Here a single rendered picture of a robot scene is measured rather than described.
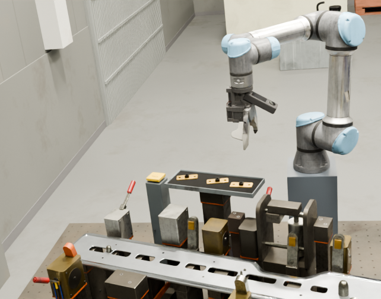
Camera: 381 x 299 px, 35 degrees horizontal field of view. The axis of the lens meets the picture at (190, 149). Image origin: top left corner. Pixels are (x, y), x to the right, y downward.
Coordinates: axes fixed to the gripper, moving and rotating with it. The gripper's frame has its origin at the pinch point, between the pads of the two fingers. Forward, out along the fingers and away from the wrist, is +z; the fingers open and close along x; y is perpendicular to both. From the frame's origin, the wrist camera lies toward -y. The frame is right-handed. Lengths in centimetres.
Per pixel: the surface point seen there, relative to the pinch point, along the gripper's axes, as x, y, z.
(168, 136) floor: -334, 181, 139
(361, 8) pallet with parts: -903, 42, 128
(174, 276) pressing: 27, 23, 39
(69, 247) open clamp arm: 31, 60, 29
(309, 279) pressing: 20.4, -21.6, 39.3
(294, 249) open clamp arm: 11.0, -15.0, 34.4
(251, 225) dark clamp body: 3.1, 1.5, 31.3
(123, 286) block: 39, 36, 37
